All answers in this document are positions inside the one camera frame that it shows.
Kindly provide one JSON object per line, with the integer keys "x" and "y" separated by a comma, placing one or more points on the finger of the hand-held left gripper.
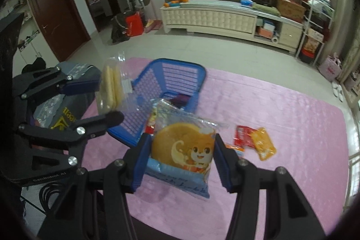
{"x": 112, "y": 118}
{"x": 81, "y": 84}

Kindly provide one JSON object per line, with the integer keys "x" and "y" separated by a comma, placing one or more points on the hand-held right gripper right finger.
{"x": 222, "y": 164}

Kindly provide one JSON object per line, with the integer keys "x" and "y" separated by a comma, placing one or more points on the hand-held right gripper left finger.
{"x": 142, "y": 161}

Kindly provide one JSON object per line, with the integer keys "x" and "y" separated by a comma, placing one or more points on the clear cracker packet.
{"x": 108, "y": 88}

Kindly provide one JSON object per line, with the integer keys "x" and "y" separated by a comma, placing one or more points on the blue pastry packet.
{"x": 180, "y": 147}

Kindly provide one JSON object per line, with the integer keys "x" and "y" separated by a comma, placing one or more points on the blue plastic basket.
{"x": 180, "y": 71}

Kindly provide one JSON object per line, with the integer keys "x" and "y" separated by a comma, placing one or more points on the grey jacket with yellow print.
{"x": 84, "y": 105}

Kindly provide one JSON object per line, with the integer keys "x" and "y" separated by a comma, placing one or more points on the small orange blue packet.
{"x": 236, "y": 148}

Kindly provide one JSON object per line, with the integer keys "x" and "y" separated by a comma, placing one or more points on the small red snack packet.
{"x": 242, "y": 136}

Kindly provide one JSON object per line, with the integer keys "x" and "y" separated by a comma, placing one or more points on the orange snack packet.
{"x": 263, "y": 144}

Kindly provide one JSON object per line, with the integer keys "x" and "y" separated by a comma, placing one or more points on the black cloth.
{"x": 36, "y": 64}

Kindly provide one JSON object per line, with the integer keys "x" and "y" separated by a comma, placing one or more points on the black bag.
{"x": 119, "y": 29}

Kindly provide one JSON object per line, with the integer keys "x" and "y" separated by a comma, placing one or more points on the pink tablecloth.
{"x": 281, "y": 116}

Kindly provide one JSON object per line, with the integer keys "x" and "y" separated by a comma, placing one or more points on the brown wooden door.
{"x": 56, "y": 12}

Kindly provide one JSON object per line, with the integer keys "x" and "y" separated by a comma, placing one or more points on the red bag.
{"x": 135, "y": 24}

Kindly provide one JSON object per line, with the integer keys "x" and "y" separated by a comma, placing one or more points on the white paper roll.
{"x": 275, "y": 39}

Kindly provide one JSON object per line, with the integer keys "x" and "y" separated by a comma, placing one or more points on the white slipper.
{"x": 336, "y": 87}
{"x": 340, "y": 96}

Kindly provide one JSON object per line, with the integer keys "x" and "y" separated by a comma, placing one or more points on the orange box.
{"x": 265, "y": 32}

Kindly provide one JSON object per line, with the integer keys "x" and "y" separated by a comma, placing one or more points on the cream long cabinet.
{"x": 211, "y": 19}

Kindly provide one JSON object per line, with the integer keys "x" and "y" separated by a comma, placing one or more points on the white shopping bag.
{"x": 329, "y": 70}

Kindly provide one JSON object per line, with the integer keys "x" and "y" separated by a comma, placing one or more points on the red gift box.
{"x": 310, "y": 48}

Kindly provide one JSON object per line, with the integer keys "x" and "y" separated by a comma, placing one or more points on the white metal rack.
{"x": 303, "y": 32}

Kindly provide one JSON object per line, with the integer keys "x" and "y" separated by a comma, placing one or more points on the green cushion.
{"x": 265, "y": 9}

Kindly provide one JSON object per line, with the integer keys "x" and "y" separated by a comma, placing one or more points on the blue tissue pack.
{"x": 247, "y": 1}

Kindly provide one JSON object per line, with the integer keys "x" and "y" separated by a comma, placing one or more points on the cardboard box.
{"x": 289, "y": 9}

